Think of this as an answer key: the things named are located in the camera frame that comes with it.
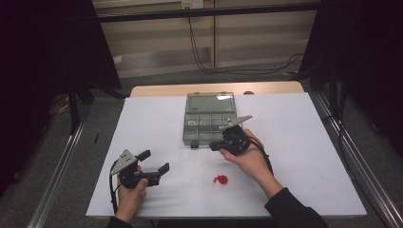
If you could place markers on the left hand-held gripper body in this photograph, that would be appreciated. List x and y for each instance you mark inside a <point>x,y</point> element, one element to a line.
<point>125,163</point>

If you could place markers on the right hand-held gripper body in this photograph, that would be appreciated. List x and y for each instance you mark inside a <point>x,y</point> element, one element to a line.
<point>236,139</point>

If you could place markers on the clear grey compartment box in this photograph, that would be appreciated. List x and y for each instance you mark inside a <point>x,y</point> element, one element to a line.
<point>202,133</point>

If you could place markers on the small red piece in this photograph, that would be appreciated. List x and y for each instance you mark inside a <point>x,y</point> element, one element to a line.
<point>216,180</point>

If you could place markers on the person's right hand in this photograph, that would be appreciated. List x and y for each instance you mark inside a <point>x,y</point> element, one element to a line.
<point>252,161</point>

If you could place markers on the person's left hand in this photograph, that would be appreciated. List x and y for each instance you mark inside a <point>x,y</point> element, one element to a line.
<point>130,199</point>

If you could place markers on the small white part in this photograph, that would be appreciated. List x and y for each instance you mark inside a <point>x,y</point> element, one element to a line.
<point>191,122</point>

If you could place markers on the small black floor piece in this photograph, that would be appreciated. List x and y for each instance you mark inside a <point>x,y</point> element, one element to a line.
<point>96,137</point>

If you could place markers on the dark table grommet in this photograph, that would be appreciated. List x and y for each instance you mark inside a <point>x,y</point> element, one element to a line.
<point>248,92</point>

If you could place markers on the white table sheet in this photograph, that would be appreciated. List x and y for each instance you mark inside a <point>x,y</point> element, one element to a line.
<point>285,142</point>

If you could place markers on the wooden table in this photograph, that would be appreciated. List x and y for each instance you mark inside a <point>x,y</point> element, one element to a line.
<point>174,89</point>

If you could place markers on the black stand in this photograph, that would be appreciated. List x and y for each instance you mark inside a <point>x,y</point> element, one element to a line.
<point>73,107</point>

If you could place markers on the black curtain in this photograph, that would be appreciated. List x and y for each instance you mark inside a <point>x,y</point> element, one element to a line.
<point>364,47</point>
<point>47,47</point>

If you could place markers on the black horizontal bar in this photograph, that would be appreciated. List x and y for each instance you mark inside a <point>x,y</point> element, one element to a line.
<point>158,15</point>

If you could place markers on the white power socket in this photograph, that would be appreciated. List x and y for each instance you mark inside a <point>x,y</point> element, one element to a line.
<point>192,3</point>

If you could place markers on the metal floor rail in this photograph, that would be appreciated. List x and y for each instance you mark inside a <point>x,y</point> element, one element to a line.
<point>355,164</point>
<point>53,186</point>

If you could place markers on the white wall label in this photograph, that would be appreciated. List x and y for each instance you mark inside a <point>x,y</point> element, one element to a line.
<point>117,59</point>

